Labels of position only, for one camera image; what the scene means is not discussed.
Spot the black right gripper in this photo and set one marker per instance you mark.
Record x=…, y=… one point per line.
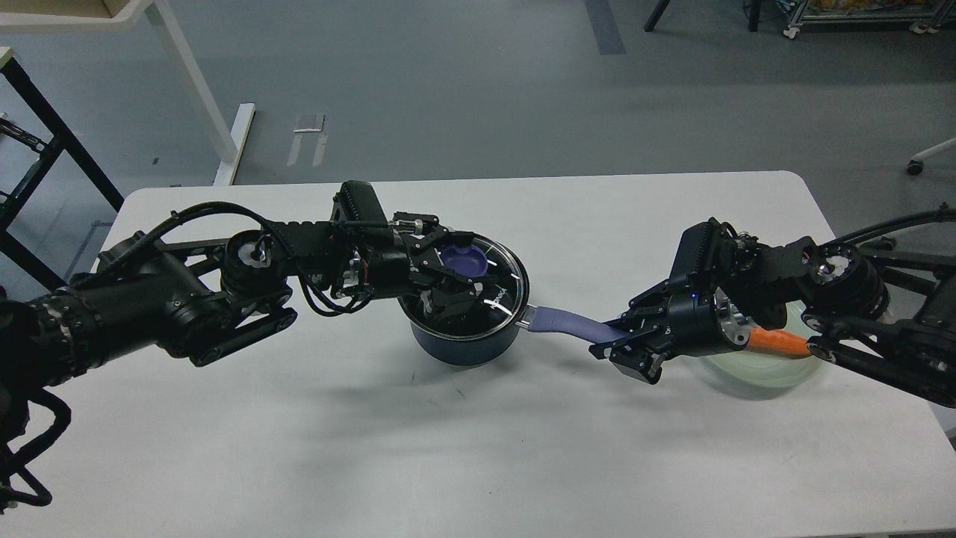
x=694, y=323

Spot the metal wheeled cart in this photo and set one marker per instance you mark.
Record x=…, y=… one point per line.
x=918, y=17

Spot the white table leg frame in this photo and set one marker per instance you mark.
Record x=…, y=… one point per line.
x=76, y=17

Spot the dark blue saucepan purple handle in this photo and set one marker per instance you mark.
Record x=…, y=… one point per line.
x=536, y=319

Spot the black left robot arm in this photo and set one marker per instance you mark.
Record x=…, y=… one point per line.
x=208, y=281

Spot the orange toy carrot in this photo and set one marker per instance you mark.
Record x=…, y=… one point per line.
x=778, y=343

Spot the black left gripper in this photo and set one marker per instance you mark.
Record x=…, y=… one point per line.
x=390, y=265

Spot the black furniture legs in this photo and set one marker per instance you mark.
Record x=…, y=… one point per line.
x=743, y=15

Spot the pale green plate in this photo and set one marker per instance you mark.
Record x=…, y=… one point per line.
x=763, y=371

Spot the white office chair base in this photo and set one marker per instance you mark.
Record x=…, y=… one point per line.
x=916, y=162

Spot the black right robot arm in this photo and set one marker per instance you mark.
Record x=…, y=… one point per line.
x=877, y=311

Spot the glass lid purple knob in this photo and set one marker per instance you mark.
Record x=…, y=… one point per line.
x=504, y=285

